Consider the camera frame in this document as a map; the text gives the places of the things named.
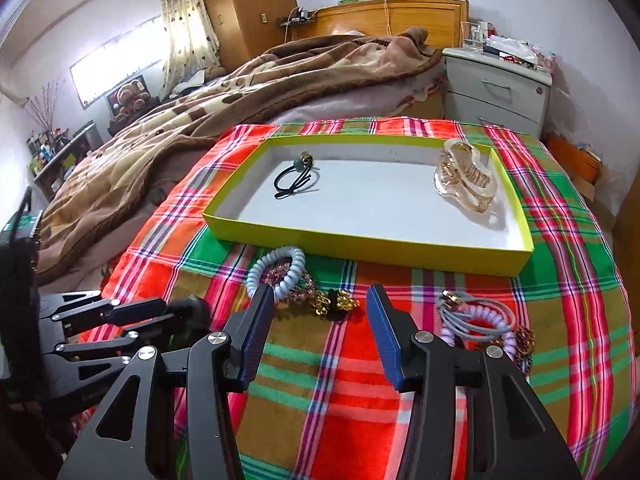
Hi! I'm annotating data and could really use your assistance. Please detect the beige translucent hair claw clip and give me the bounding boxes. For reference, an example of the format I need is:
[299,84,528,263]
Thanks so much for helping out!
[432,137,503,231]

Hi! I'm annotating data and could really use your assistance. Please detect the thin black beaded hair tie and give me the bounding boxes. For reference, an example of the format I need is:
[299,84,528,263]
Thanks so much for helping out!
[272,152,321,201]

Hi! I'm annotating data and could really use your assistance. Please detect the pinkish grey bed sheet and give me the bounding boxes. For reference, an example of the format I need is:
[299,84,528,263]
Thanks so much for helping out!
[272,77,446,126]

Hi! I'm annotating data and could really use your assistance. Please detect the yellow-green shallow box tray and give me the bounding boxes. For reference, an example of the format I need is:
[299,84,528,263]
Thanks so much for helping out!
[201,132,535,278]

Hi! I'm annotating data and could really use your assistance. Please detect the power strip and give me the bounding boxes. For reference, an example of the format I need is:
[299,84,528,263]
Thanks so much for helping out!
[276,7,318,28]

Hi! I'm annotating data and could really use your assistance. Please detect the gold and black hair ornament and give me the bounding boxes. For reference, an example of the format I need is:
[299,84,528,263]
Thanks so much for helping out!
[309,287,361,322]

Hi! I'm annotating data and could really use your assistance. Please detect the grey hair ties gold charm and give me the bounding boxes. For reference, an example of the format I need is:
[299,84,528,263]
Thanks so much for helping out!
[437,290,516,338]

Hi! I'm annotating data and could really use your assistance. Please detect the wooden wardrobe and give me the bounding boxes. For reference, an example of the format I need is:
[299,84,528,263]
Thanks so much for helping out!
[192,0,298,73]

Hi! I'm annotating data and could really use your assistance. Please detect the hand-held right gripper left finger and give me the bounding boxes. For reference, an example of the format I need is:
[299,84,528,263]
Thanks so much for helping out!
[57,284,277,480]

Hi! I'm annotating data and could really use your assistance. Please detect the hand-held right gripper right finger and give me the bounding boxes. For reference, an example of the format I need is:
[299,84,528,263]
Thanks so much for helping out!
[366,282,583,480]

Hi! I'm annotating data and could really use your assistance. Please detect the light blue spiral hair tie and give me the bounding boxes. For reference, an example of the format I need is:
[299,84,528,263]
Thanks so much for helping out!
[245,245,307,305]

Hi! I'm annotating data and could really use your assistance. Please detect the pink beaded bracelet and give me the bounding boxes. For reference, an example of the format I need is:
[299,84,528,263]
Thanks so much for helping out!
[262,259,318,306]

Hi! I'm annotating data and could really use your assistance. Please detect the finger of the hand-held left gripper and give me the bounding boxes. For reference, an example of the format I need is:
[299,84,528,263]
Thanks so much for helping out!
[45,297,212,411]
[40,290,167,336]

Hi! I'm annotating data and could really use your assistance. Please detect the wooden bed headboard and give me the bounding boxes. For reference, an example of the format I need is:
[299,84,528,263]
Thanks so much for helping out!
[287,0,471,51]

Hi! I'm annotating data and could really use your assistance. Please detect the orange box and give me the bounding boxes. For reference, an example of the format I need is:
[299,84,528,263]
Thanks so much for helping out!
[545,132,603,186]

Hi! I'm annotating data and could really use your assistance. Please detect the dried flower branches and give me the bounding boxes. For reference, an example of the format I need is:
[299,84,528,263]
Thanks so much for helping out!
[22,80,68,133]

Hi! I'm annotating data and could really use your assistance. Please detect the grey drawer nightstand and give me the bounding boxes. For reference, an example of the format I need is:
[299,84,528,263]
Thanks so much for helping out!
[442,45,553,138]

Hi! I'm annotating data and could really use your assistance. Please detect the white plastic packet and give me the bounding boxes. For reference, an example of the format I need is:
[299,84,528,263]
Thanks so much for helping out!
[487,35,556,68]

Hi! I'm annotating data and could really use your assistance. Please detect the clear acrylic holder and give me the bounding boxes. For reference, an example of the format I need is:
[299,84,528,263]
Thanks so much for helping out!
[460,20,496,48]

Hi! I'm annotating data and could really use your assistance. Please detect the red green plaid cloth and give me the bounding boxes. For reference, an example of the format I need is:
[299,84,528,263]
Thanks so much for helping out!
[75,116,633,480]

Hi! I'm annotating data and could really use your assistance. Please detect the dotted patterned curtain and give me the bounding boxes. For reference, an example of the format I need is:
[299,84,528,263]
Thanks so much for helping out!
[157,0,221,101]

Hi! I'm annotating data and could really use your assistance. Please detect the purple spiral hair tie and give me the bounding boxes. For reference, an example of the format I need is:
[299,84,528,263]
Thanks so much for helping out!
[440,310,518,356]

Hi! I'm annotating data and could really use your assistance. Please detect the bright window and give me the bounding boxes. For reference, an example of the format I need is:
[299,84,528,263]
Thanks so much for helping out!
[70,15,168,108]

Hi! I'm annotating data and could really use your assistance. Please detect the cluttered shelf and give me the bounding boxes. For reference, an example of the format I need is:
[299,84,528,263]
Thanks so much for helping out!
[27,120,98,201]

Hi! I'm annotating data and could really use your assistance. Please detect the brown patterned blanket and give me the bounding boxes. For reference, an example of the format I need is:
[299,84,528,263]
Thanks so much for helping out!
[37,27,446,286]

